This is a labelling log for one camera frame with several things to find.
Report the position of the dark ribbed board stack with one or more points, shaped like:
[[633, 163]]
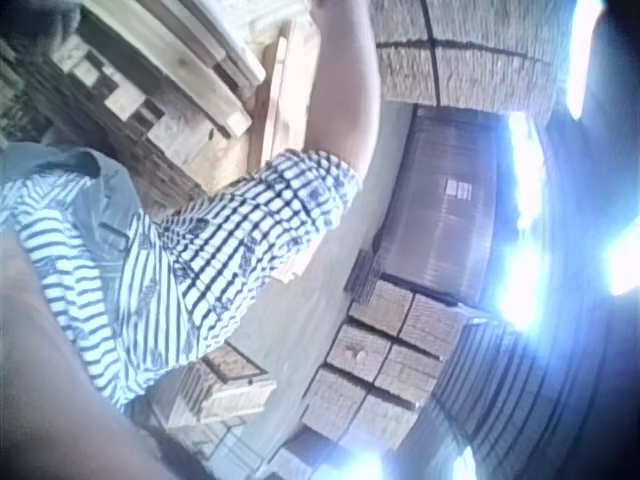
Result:
[[500, 390]]

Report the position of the wrapped pallet with white label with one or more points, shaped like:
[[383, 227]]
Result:
[[440, 240]]

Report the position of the wall of stacked wood bundles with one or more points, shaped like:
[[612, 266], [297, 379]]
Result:
[[475, 65]]

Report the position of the wooden pallet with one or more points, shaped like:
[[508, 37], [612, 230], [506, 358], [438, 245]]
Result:
[[235, 395]]

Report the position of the stack of wooden planks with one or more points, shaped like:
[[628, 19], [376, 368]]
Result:
[[165, 65]]

